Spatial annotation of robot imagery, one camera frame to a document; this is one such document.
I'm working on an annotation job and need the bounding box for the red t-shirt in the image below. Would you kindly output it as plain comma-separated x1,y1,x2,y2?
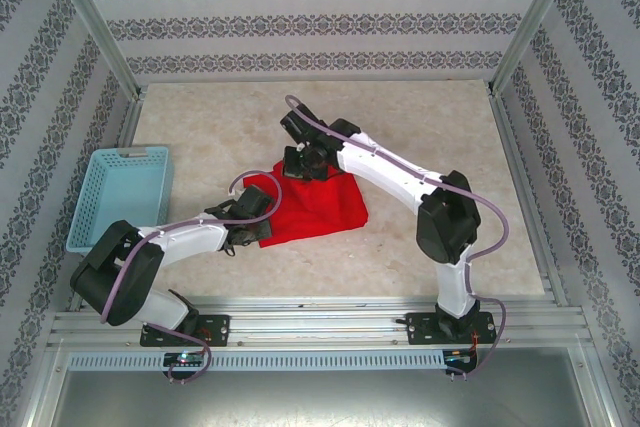
257,159,370,249

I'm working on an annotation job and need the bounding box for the light blue plastic basket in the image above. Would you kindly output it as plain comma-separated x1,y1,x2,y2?
65,145,175,254

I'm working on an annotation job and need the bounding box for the small circuit board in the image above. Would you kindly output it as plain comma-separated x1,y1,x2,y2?
159,350,210,382
443,348,480,379

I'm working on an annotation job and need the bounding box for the grey metal sheet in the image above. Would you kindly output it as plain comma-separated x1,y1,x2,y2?
49,369,601,427

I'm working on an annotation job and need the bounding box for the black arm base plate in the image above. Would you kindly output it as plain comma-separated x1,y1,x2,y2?
139,314,231,348
405,311,499,347

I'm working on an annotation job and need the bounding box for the aluminium rail beam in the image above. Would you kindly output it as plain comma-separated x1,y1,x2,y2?
47,296,596,351

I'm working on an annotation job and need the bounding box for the aluminium side rail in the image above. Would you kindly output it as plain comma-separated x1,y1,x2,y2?
67,94,149,313
487,91,571,308

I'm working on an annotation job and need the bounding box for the grey slotted cable duct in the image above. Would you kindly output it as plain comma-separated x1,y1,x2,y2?
67,350,446,372

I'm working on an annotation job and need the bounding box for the aluminium frame post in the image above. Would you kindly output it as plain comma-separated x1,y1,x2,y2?
489,0,586,98
39,0,146,101

